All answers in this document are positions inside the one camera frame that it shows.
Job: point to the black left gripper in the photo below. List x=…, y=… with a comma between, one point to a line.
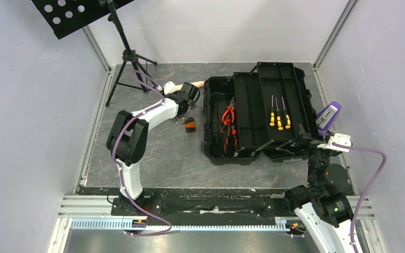
x=192, y=105

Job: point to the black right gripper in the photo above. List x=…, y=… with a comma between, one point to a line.
x=307, y=140

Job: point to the wire brush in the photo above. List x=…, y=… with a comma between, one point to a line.
x=189, y=124

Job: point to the yellow black short screwdriver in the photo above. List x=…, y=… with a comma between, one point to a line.
x=272, y=113

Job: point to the orange cutting pliers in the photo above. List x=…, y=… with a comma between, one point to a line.
x=228, y=116

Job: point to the black plastic toolbox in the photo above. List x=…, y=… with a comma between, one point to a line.
x=252, y=91

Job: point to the orange black combination pliers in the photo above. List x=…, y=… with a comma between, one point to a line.
x=230, y=139

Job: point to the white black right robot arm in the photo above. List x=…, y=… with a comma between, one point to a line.
x=321, y=206

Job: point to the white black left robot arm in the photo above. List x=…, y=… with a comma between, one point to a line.
x=128, y=136

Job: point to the purple plastic scraper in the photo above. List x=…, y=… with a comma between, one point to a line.
x=326, y=117

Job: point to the black tripod music stand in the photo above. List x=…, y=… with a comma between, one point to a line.
x=66, y=17

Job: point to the beige wooden handle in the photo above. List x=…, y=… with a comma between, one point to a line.
x=198, y=84

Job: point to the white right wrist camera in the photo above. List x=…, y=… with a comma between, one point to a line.
x=337, y=142

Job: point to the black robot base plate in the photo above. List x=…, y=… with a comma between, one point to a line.
x=205, y=207

